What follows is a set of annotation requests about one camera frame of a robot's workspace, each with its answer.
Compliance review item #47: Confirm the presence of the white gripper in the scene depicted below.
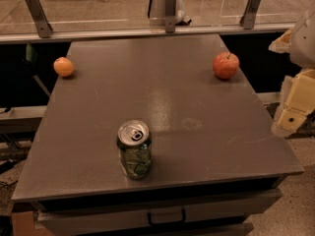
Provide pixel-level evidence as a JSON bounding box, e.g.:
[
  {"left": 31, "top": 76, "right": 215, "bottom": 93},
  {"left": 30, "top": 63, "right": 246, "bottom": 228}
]
[{"left": 269, "top": 6, "right": 315, "bottom": 137}]

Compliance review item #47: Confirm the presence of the green soda can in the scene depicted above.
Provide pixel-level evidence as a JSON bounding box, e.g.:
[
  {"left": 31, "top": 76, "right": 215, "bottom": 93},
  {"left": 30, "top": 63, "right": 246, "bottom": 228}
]
[{"left": 116, "top": 120, "right": 152, "bottom": 180}]

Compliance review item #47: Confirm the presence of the red apple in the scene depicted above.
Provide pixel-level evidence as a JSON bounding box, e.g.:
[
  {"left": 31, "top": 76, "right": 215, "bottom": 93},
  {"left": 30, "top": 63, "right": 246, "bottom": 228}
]
[{"left": 213, "top": 52, "right": 239, "bottom": 80}]

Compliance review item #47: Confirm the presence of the orange fruit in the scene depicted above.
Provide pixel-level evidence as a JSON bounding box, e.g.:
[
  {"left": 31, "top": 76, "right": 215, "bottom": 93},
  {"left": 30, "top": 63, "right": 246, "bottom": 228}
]
[{"left": 53, "top": 57, "right": 74, "bottom": 78}]

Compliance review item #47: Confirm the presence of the right metal rail bracket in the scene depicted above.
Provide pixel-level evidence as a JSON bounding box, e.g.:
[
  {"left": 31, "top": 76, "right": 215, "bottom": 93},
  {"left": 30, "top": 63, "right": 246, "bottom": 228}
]
[{"left": 240, "top": 0, "right": 261, "bottom": 30}]

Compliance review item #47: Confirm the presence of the metal rail bracket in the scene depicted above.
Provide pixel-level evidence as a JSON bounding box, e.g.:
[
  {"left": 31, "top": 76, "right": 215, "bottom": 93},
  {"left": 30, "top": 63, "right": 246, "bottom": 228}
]
[
  {"left": 164, "top": 0, "right": 176, "bottom": 33},
  {"left": 240, "top": 0, "right": 261, "bottom": 30},
  {"left": 25, "top": 0, "right": 53, "bottom": 38}
]

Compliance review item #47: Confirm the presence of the middle metal rail bracket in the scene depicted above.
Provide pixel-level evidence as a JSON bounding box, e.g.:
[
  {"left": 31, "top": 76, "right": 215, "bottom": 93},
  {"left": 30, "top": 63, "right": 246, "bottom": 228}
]
[{"left": 164, "top": 0, "right": 176, "bottom": 33}]

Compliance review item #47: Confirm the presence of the horizontal metal rail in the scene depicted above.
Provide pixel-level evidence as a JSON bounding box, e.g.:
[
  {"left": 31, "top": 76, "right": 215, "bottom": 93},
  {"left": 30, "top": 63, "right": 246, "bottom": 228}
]
[{"left": 0, "top": 23, "right": 294, "bottom": 44}]

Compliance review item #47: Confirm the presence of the left metal rail bracket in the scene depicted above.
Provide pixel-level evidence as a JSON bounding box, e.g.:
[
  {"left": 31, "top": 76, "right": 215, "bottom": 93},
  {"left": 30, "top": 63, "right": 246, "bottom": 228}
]
[{"left": 25, "top": 0, "right": 53, "bottom": 38}]

